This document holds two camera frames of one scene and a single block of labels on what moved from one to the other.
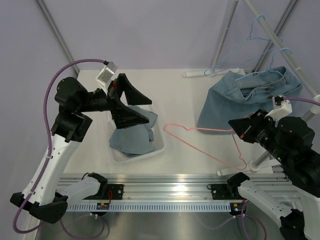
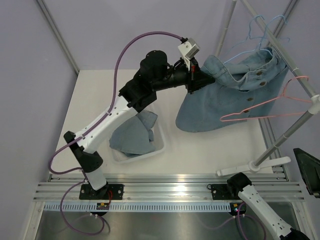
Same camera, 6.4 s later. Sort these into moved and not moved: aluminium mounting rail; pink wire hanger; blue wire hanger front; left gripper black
Moved: pink wire hanger; left gripper black; blue wire hanger front
Not moved: aluminium mounting rail
